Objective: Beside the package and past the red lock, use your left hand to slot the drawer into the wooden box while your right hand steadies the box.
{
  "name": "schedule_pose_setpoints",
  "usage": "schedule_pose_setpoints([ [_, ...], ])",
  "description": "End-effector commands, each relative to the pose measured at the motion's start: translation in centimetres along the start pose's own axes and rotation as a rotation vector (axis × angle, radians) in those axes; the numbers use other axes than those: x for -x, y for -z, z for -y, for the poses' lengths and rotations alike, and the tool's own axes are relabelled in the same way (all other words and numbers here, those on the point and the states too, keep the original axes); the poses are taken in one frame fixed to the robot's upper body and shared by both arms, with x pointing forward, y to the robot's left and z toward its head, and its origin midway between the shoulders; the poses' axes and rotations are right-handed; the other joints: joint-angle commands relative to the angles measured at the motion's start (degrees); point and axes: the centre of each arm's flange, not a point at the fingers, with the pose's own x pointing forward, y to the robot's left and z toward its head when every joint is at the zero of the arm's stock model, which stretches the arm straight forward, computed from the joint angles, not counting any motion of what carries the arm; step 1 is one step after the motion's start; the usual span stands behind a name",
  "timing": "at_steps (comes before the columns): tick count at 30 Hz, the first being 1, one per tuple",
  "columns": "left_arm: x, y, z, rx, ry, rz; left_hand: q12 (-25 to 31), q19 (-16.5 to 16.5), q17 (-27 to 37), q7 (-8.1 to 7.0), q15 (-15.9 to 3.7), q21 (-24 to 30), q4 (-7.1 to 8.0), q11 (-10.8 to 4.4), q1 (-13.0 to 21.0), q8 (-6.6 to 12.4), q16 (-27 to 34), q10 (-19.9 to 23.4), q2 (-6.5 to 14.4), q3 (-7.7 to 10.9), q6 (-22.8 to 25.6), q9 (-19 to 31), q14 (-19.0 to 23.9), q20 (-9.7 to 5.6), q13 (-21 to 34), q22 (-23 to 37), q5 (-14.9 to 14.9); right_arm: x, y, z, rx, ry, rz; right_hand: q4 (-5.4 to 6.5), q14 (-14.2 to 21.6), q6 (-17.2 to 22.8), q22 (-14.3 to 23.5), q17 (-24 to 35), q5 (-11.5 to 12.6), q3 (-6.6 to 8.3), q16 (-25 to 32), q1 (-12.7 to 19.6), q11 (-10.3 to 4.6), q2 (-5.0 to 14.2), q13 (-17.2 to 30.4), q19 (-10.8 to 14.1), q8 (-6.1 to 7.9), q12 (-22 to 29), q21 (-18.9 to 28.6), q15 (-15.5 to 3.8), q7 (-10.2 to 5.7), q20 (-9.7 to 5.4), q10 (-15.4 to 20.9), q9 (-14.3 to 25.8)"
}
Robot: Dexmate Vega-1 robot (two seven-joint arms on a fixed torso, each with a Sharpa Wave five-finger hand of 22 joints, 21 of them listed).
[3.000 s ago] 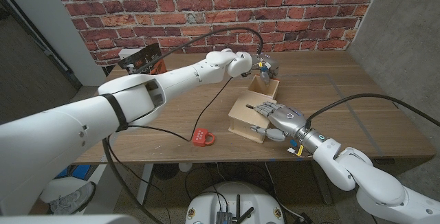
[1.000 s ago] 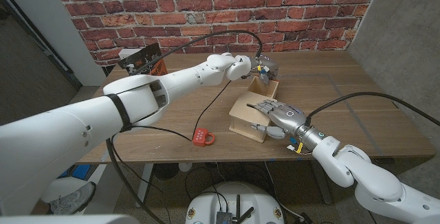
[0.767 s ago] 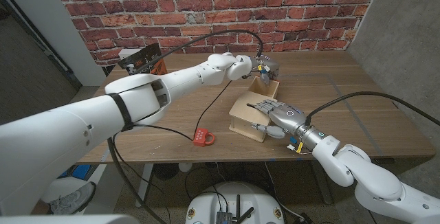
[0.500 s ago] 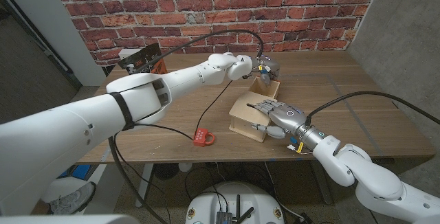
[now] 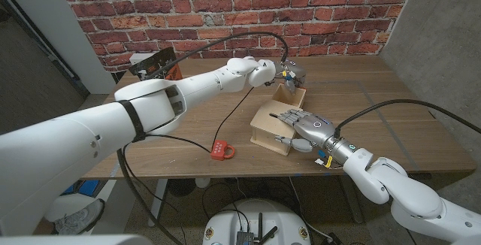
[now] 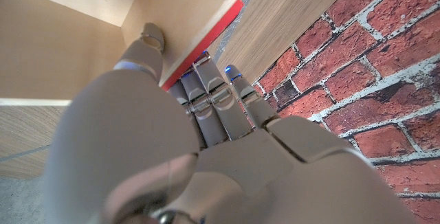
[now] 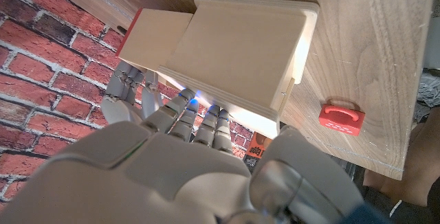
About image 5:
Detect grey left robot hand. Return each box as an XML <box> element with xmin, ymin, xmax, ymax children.
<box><xmin>274</xmin><ymin>59</ymin><xmax>307</xmax><ymax>95</ymax></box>

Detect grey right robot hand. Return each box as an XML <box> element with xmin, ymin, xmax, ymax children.
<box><xmin>269</xmin><ymin>108</ymin><xmax>349</xmax><ymax>162</ymax></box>

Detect wooden drawer with red front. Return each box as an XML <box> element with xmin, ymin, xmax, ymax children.
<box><xmin>271</xmin><ymin>83</ymin><xmax>307</xmax><ymax>109</ymax></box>

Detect wooden box with slot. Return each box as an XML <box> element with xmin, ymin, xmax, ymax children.
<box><xmin>250</xmin><ymin>99</ymin><xmax>301</xmax><ymax>156</ymax></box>

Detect black orange snack package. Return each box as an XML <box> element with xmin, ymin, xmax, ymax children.
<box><xmin>129</xmin><ymin>47</ymin><xmax>184</xmax><ymax>81</ymax></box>

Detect grey table leg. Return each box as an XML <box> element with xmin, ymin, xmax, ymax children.
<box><xmin>340</xmin><ymin>177</ymin><xmax>365</xmax><ymax>224</ymax></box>

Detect red padlock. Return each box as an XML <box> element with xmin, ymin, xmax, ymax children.
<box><xmin>210</xmin><ymin>139</ymin><xmax>236</xmax><ymax>162</ymax></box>

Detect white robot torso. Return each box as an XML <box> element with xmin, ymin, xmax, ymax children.
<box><xmin>201</xmin><ymin>198</ymin><xmax>312</xmax><ymax>245</ymax></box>

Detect grey finned electronics module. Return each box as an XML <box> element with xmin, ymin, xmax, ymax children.
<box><xmin>235</xmin><ymin>231</ymin><xmax>254</xmax><ymax>245</ymax></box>

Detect black round floor object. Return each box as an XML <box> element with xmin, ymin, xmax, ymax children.
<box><xmin>167</xmin><ymin>179</ymin><xmax>196</xmax><ymax>197</ymax></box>

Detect white table leg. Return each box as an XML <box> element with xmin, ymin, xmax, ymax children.
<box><xmin>147</xmin><ymin>178</ymin><xmax>169</xmax><ymax>228</ymax></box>

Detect white floor base blue pads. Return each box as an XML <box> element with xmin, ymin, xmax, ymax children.
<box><xmin>44</xmin><ymin>180</ymin><xmax>101</xmax><ymax>223</ymax></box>

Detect grey sneaker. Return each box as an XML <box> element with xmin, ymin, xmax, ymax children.
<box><xmin>54</xmin><ymin>198</ymin><xmax>106</xmax><ymax>235</ymax></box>

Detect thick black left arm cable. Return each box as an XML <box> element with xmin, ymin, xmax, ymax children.
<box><xmin>116</xmin><ymin>31</ymin><xmax>289</xmax><ymax>245</ymax></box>

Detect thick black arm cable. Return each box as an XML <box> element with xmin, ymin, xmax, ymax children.
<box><xmin>333</xmin><ymin>98</ymin><xmax>481</xmax><ymax>141</ymax></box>
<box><xmin>116</xmin><ymin>31</ymin><xmax>289</xmax><ymax>245</ymax></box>

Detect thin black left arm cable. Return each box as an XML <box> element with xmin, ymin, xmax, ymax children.
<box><xmin>146</xmin><ymin>86</ymin><xmax>256</xmax><ymax>154</ymax></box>

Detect printed brick wall backdrop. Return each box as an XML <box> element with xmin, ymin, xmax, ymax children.
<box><xmin>53</xmin><ymin>0</ymin><xmax>421</xmax><ymax>74</ymax></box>

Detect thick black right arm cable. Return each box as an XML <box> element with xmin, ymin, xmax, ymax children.
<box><xmin>333</xmin><ymin>98</ymin><xmax>481</xmax><ymax>141</ymax></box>

